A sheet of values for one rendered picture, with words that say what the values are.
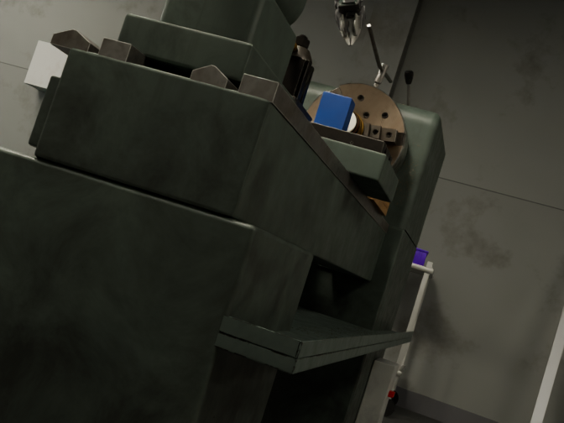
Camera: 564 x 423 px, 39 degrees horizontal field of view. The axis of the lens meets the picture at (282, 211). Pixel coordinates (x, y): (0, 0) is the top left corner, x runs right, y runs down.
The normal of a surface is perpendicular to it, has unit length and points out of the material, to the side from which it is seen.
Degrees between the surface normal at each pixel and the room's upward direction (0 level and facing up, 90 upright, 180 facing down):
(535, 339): 90
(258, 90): 90
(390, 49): 90
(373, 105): 90
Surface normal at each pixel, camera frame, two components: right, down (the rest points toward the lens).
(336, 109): -0.22, -0.14
